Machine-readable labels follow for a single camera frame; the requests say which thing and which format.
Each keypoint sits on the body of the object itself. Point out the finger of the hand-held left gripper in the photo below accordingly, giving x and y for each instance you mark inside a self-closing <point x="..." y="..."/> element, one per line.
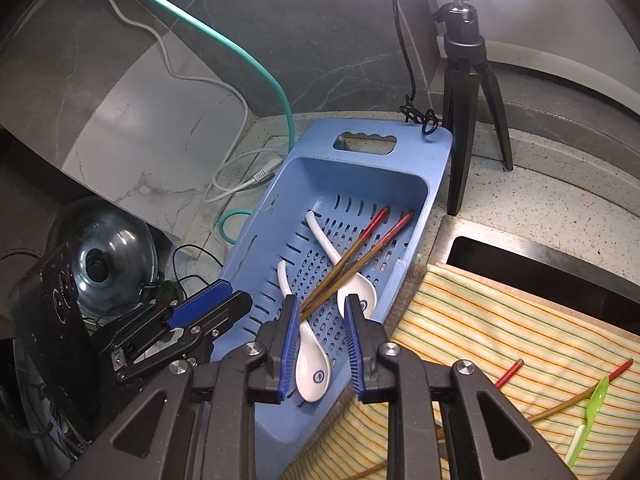
<point x="200" y="305"/>
<point x="165" y="355"/>

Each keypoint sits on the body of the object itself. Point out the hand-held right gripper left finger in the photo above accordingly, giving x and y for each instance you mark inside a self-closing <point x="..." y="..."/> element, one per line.
<point x="289" y="345"/>

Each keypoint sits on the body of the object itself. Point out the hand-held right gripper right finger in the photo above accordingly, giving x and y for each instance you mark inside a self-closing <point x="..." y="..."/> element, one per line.
<point x="355" y="350"/>

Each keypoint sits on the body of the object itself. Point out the white ceramic spoon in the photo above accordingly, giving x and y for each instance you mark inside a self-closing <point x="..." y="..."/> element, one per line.
<point x="315" y="360"/>
<point x="357" y="285"/>

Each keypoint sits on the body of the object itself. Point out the red wooden chopstick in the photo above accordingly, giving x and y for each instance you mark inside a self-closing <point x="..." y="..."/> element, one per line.
<point x="397" y="226"/>
<point x="620" y="369"/>
<point x="510" y="372"/>
<point x="372" y="225"/>

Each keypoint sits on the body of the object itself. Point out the blue perforated plastic basket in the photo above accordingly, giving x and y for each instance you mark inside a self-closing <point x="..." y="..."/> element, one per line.
<point x="325" y="175"/>

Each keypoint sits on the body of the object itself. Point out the lime green plastic spoon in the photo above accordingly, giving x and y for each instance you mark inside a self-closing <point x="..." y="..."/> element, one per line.
<point x="597" y="400"/>

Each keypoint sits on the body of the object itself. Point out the glass pot lid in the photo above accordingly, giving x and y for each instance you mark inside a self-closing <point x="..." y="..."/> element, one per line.
<point x="125" y="240"/>

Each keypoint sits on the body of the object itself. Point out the yellow striped cloth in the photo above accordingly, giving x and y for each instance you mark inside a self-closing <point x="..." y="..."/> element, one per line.
<point x="500" y="320"/>

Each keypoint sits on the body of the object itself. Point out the steel sink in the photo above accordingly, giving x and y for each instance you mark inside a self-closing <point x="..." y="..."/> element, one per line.
<point x="500" y="260"/>

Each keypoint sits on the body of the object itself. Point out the black tripod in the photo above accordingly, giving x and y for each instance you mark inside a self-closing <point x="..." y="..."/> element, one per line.
<point x="467" y="40"/>

